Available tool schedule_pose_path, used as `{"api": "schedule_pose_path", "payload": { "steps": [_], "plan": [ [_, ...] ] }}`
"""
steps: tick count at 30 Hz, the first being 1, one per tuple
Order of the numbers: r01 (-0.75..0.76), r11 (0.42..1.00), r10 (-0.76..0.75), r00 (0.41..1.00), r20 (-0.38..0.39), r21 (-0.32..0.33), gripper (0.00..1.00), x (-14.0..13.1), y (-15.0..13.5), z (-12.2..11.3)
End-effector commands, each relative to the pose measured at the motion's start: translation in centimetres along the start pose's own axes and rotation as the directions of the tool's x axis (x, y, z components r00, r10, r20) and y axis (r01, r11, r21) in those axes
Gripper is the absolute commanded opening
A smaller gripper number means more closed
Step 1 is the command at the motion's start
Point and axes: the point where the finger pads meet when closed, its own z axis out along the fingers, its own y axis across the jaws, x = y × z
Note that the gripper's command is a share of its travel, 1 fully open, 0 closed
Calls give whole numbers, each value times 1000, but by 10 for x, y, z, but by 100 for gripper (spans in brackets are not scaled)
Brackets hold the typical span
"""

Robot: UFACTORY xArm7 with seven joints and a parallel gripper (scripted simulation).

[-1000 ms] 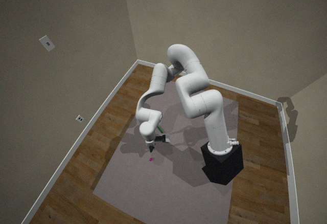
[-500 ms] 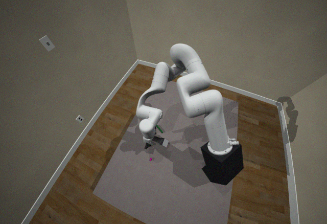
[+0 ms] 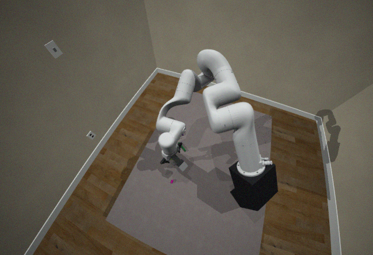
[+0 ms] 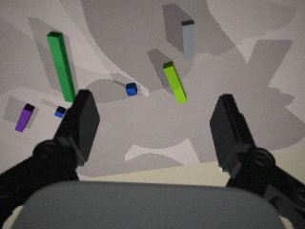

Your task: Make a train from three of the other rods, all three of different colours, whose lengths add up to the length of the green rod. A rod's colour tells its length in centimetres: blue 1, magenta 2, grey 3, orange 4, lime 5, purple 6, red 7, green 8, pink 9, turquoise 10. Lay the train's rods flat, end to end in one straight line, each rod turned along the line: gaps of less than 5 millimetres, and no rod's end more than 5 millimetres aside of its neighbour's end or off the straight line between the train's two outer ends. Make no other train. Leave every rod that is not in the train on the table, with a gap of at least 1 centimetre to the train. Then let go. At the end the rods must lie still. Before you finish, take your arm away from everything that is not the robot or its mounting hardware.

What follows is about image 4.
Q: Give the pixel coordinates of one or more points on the grey rectangular block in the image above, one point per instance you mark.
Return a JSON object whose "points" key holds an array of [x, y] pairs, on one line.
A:
{"points": [[188, 39]]}

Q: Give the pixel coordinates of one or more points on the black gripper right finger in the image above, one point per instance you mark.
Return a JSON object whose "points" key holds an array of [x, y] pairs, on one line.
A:
{"points": [[253, 168]]}

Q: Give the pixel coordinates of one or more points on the small blue block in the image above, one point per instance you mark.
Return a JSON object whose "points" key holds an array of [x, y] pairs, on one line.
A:
{"points": [[131, 89], [60, 111]]}

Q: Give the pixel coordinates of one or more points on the purple rectangular rod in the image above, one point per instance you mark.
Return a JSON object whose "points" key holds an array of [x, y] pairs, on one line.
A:
{"points": [[24, 118]]}

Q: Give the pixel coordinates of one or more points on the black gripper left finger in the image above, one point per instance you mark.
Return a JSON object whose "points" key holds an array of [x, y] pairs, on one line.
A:
{"points": [[53, 160]]}

